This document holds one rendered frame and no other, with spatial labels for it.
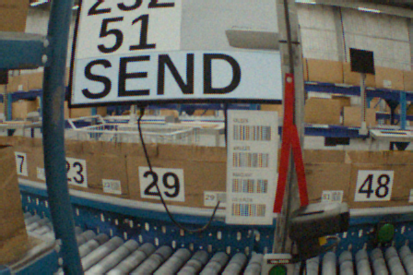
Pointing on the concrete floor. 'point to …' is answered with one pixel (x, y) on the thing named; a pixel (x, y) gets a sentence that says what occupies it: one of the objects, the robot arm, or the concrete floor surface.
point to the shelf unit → (33, 43)
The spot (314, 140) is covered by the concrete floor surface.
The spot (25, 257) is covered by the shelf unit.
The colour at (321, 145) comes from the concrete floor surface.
